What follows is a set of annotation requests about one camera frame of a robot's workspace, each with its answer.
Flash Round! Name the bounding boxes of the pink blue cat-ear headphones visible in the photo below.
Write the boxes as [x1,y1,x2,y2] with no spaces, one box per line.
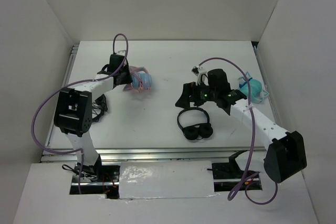
[123,66,152,92]

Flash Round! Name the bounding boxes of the black on-ear headphones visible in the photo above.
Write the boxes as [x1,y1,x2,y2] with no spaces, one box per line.
[176,107,214,141]

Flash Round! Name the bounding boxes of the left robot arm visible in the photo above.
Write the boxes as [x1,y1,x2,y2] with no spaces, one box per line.
[54,54,132,182]

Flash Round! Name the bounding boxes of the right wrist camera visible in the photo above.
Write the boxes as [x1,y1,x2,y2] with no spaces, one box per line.
[192,65,207,86]

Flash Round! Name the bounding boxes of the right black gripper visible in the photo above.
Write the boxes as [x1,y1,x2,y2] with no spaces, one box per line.
[175,79,218,109]

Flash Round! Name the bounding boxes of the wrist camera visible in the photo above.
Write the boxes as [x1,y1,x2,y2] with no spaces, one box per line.
[117,50,126,55]
[192,65,207,86]

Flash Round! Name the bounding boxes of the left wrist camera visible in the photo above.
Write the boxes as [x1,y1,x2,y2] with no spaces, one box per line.
[117,50,126,55]

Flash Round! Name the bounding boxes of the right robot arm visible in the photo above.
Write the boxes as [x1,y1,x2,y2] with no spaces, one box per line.
[175,67,307,183]

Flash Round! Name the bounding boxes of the teal cat-ear headphones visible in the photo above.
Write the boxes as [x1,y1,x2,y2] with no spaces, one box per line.
[238,72,269,104]

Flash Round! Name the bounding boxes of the black headphones with cable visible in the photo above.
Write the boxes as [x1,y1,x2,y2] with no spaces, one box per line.
[92,94,108,123]

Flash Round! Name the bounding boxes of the aluminium rail frame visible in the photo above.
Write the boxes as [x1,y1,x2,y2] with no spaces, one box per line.
[48,41,274,161]

